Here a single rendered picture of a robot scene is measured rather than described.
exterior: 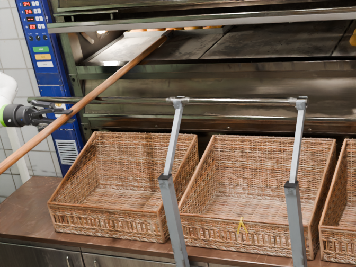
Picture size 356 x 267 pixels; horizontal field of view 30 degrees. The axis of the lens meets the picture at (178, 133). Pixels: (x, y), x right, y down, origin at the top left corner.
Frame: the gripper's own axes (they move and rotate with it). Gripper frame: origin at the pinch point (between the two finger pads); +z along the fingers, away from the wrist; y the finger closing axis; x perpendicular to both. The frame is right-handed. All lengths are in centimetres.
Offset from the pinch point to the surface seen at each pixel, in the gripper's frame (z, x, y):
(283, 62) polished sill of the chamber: 70, -58, 1
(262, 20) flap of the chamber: 68, -43, -21
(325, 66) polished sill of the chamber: 86, -58, 3
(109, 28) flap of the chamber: 0.4, -43.7, -20.8
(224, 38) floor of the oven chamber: 32, -91, 1
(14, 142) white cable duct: -81, -58, 43
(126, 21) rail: 9, -44, -23
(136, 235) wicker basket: 14, -9, 58
